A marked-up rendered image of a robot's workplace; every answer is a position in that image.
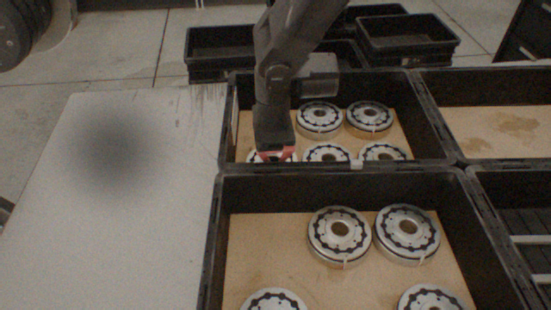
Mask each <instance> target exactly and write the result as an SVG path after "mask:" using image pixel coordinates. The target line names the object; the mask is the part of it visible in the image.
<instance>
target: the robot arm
mask: <svg viewBox="0 0 551 310"><path fill-rule="evenodd" d="M350 1H351V0H276V2H275V4H274V5H273V7H272V8H268V7H267V8H266V10H265V11H264V12H263V14H262V15H261V17H260V18H259V20H258V21H257V23H256V25H255V26H254V28H253V29H252V33H253V41H254V49H255V57H256V65H255V67H254V80H255V97H256V105H253V106H252V111H253V117H254V118H253V120H252V123H253V127H254V134H255V149H256V155H258V157H259V158H260V159H261V160H262V161H263V162H266V161H270V160H269V157H268V156H267V154H271V153H282V156H281V157H280V159H279V161H287V160H288V158H289V157H290V156H291V155H292V154H293V153H294V152H295V139H296V138H295V134H294V128H293V124H292V121H291V117H290V114H289V110H290V90H291V81H293V86H294V92H297V95H298V97H299V98H308V97H322V96H335V95H336V94H337V89H338V79H339V77H340V74H339V69H338V66H337V59H336V55H335V54H334V53H312V51H313V50H314V49H315V48H316V46H317V45H318V44H319V43H320V42H321V41H322V39H323V37H324V35H325V32H326V31H327V29H328V28H329V27H330V26H331V24H332V23H333V22H334V20H335V19H336V18H337V17H338V16H339V14H340V13H341V11H342V10H343V9H344V8H345V7H346V6H347V5H348V3H349V2H350Z"/></svg>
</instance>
